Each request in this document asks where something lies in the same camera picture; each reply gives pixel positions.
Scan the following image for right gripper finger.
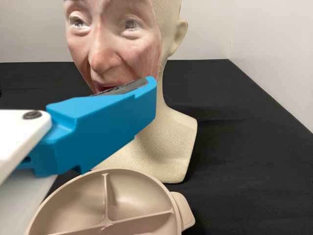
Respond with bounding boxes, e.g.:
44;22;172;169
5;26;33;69
17;76;157;177

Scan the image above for dummy head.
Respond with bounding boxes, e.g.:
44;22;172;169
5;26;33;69
62;0;198;184

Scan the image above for beige divided bowl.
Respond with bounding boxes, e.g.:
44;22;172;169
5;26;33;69
23;167;196;235

